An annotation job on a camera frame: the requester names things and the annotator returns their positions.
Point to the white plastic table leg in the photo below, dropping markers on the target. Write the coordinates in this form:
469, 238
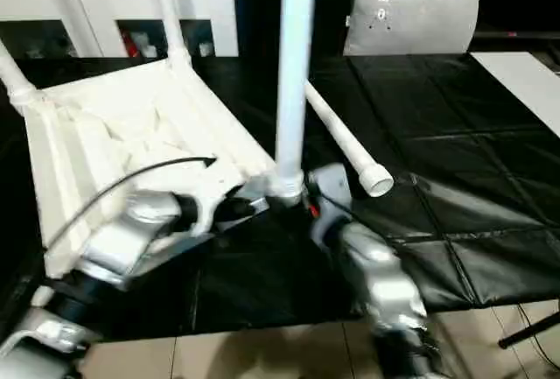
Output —
168, 11
295, 68
345, 142
15, 77

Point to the white plastic table top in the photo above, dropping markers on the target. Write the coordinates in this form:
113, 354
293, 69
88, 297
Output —
109, 125

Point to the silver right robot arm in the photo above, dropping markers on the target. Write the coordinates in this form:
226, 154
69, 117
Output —
385, 278

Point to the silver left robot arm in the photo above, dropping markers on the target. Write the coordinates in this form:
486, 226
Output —
118, 239

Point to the black work mat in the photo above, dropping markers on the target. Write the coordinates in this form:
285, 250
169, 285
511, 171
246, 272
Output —
437, 134

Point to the grey printed cushion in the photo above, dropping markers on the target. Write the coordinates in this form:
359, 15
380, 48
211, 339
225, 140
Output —
411, 20

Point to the white flat panel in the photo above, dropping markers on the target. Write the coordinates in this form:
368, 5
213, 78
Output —
525, 86

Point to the black metal stand leg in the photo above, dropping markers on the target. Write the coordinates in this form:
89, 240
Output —
529, 328

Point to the white glass-door cabinet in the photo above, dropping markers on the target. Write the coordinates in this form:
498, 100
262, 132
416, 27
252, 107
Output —
44, 2

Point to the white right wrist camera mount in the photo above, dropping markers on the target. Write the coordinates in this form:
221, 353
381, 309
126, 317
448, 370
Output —
332, 191

